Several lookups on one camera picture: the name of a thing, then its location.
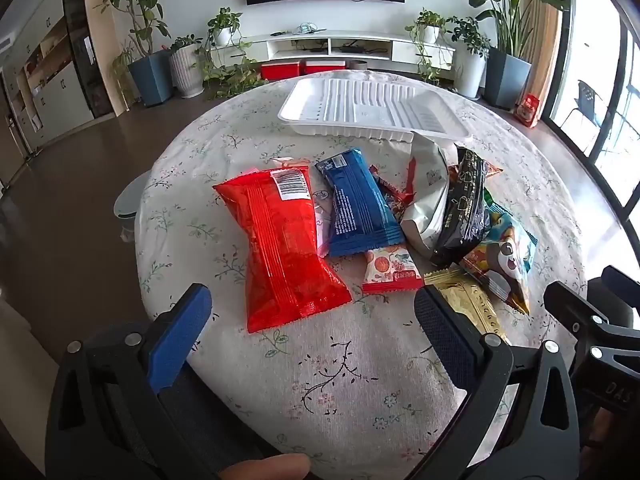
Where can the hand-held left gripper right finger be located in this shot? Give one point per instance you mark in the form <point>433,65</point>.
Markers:
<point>445,340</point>

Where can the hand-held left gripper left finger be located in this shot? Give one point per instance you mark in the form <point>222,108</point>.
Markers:
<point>177,340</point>

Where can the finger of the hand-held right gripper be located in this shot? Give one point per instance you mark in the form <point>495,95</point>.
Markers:
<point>625,287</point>
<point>570,305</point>

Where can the gold snack packet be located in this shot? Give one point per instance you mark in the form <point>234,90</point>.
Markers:
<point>465,295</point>

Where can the cartoon animal snack packet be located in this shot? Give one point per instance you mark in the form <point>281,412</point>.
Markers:
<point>507,255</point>

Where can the red white snack packet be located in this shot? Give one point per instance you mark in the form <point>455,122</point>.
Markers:
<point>390,267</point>

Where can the green snack packet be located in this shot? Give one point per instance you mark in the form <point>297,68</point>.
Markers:
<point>492,201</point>

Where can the black snack packet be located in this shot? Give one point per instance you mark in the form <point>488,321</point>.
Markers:
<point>462,210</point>

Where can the large red snack packet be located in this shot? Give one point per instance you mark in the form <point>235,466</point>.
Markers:
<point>280,250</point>

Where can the silver white snack packet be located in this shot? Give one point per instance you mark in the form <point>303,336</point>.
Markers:
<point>427,195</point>

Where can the small red snack packet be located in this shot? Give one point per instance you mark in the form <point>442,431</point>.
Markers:
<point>411,175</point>
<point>390,192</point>

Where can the blue snack packet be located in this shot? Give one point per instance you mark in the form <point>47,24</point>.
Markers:
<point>357,205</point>

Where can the pink snack packet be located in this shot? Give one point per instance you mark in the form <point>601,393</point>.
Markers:
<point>322,212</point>

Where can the white plastic tray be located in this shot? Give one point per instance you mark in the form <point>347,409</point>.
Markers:
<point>370,105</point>

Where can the person's left hand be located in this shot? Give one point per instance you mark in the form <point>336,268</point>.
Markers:
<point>270,467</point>

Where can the white round stool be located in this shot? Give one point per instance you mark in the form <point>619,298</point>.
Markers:
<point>127,205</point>

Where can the dark outdoor chair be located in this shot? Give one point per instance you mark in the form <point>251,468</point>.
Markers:
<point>590,102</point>

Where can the red paper bag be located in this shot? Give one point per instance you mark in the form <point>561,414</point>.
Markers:
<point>528,110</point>

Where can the broad-leaved plant in blue pot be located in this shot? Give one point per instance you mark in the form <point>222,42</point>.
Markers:
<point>507,75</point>

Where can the plant in tall white pot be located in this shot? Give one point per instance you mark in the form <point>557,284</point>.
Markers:
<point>470,67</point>

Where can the small-leaved tree in blue pot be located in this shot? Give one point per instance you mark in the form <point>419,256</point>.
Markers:
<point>150,77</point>

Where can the brown door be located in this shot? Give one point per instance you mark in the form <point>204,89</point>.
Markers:
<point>10,130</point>

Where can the plant in white ribbed pot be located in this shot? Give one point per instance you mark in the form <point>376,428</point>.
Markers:
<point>187,70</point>

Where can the beige curtain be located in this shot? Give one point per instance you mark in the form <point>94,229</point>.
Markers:
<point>542,25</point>

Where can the empty round grey pot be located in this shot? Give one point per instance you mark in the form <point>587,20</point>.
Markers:
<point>358,65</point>

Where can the red storage box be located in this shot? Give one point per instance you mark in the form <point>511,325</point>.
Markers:
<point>325,66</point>
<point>282,70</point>

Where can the black set-top box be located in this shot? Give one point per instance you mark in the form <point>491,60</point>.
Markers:
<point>351,49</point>

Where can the trailing plant in white pot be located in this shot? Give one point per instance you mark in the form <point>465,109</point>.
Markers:
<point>427,30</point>
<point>225,30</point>

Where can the white television cabinet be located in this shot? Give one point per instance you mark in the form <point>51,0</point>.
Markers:
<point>310,42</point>

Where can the white air vent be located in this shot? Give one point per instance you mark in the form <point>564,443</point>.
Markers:
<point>6,42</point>

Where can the built-in wall cabinet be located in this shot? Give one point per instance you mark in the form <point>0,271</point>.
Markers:
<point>65,85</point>

